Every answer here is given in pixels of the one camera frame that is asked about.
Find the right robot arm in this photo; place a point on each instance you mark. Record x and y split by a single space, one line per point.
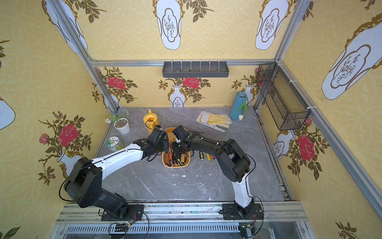
233 161

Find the yellow storage box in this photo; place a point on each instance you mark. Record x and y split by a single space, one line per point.
174 158

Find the yellow white work glove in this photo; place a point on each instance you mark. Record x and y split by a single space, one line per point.
217 122

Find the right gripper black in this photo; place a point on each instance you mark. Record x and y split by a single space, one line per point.
178 145

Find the yellow watering can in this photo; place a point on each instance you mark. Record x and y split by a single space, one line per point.
151 120

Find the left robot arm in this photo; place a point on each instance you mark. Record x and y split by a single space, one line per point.
84 184

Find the grey wall shelf rack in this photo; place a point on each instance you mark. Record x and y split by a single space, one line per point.
195 69

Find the teal vase with flower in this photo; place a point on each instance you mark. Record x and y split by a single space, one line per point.
239 105

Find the white potted plant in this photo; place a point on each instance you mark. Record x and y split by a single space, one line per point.
120 123

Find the round tape tin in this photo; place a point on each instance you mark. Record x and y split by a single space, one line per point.
114 144

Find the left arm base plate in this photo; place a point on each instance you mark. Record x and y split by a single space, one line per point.
127 212

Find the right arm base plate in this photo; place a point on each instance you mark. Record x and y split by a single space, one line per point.
236 212

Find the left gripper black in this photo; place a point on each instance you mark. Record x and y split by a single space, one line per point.
164 145

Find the black wire mesh basket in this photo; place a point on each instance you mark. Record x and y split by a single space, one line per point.
286 105

